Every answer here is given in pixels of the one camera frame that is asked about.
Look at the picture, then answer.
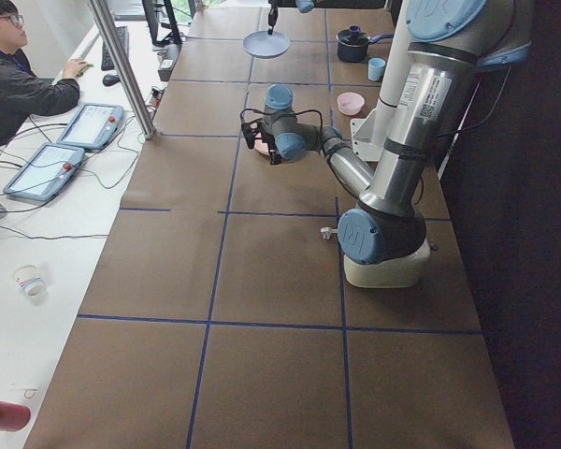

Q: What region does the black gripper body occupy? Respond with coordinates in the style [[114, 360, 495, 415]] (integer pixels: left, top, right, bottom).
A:
[[261, 123, 276, 147], [267, 0, 279, 28]]

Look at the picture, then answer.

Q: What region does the pink plate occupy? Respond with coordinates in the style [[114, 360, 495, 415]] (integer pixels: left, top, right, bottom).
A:
[[254, 132, 277, 162]]

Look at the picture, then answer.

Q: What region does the blue plate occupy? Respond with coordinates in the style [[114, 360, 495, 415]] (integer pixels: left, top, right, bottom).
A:
[[242, 30, 291, 59]]

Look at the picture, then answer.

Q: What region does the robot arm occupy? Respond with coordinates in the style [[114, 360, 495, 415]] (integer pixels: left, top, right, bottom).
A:
[[241, 1, 534, 267], [267, 0, 387, 35]]

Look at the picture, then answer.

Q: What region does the dark blue saucepan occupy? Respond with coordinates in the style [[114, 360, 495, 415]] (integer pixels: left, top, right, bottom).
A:
[[336, 25, 394, 63]]

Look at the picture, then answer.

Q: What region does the pink bowl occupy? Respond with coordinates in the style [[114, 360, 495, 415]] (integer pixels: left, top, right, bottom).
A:
[[337, 92, 365, 116]]

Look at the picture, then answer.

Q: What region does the computer monitor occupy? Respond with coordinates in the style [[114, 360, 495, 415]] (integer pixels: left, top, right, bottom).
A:
[[142, 0, 183, 50]]

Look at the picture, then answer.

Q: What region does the light blue cup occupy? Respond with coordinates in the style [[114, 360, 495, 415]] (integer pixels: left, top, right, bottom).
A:
[[367, 57, 386, 81]]

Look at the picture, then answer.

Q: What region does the black computer mouse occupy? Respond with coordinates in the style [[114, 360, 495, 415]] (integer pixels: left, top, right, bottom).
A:
[[102, 74, 120, 87]]

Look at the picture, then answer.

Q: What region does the far teach pendant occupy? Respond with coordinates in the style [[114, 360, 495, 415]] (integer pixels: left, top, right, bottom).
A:
[[56, 103, 124, 152]]

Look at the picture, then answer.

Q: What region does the teach pendant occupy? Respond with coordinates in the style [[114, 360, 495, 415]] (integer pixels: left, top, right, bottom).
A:
[[3, 143, 85, 202], [56, 103, 124, 152]]

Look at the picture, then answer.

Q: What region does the black keyboard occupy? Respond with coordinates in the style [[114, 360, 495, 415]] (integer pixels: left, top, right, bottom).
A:
[[100, 25, 131, 72]]

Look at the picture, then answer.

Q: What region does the cream toaster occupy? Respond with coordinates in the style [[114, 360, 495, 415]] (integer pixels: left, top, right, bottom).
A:
[[343, 239, 431, 288]]

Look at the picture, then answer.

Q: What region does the near teach pendant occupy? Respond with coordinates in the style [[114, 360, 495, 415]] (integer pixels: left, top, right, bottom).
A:
[[3, 143, 85, 202]]

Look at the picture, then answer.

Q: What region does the seated person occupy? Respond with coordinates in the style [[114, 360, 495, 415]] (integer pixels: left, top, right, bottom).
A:
[[0, 1, 88, 146]]

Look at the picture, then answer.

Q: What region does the paper cup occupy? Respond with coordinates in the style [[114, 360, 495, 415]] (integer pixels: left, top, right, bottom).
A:
[[12, 265, 46, 297]]

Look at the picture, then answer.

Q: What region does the red cylinder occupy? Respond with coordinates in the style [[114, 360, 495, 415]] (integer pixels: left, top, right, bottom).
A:
[[0, 401, 31, 432]]

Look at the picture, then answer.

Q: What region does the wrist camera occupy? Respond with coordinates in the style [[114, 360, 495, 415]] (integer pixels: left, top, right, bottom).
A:
[[241, 119, 262, 138]]

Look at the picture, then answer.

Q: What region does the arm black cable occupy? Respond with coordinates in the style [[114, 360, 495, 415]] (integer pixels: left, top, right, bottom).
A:
[[239, 108, 324, 141]]

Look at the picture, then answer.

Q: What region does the aluminium frame post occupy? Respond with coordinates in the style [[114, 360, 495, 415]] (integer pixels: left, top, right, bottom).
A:
[[88, 0, 156, 140]]

